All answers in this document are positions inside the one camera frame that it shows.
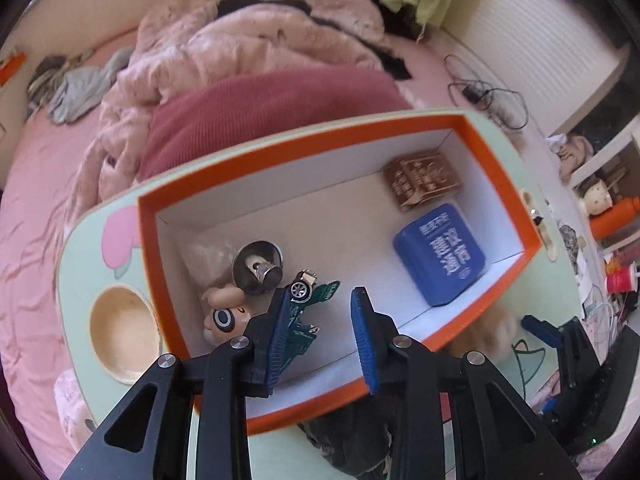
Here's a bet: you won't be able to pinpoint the beige crumpled cloth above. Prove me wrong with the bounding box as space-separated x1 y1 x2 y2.
550 132 596 181

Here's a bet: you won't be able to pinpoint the orange bottle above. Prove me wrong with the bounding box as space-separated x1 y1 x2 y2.
587 195 640 241

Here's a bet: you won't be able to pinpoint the mint cartoon-print desktop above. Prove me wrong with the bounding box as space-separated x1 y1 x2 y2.
55 107 601 480

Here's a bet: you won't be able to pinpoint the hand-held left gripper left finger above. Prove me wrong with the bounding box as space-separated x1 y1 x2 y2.
60 290 301 480

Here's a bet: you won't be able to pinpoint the beige furry pouch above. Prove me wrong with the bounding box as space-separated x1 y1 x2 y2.
450 305 521 361

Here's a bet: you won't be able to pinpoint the orange storage tray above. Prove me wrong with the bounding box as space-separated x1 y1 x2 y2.
0 52 26 86

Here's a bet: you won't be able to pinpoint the green toy car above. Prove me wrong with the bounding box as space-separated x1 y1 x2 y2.
272 270 342 361

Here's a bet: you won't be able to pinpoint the pink fuzzy comforter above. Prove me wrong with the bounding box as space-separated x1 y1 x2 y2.
77 0 401 201

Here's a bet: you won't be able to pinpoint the maroon pillow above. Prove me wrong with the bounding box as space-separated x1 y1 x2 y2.
137 70 413 181

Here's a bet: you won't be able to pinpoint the cartoon figure keychain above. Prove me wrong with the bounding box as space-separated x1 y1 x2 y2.
201 282 261 346

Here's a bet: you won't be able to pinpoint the clear plastic bag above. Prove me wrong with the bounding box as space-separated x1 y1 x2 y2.
180 237 241 301

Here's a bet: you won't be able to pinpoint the pink bed sheet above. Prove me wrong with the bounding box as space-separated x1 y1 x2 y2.
0 30 151 461

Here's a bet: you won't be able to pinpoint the white shelf unit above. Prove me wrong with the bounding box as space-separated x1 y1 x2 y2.
570 115 640 261

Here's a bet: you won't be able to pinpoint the floral pink quilt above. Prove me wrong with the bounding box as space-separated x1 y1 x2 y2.
52 370 98 461

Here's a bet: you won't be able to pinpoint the black charger cable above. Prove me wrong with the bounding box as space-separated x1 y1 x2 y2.
444 54 530 131

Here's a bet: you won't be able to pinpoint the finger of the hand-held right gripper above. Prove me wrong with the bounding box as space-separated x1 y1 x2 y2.
521 314 565 349

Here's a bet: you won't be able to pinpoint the silver metal cup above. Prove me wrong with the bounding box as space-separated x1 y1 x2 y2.
231 240 286 296

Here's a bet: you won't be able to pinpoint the white slatted radiator cover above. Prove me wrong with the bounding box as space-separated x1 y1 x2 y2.
450 0 631 136

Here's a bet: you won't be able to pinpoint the brown printed carton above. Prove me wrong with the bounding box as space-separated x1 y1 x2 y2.
384 151 461 212

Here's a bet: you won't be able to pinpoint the grey crumpled clothes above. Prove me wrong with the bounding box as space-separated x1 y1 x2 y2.
27 47 136 126

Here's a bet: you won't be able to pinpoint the blue tissue packet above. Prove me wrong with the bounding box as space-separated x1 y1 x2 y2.
392 202 488 307

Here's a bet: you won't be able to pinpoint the black lace-trimmed bag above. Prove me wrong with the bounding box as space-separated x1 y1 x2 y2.
300 400 401 480

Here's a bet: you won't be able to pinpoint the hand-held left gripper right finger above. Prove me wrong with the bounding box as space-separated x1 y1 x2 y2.
349 286 583 480

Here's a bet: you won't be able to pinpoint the orange cardboard box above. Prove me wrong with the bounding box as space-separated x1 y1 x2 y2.
137 112 543 436

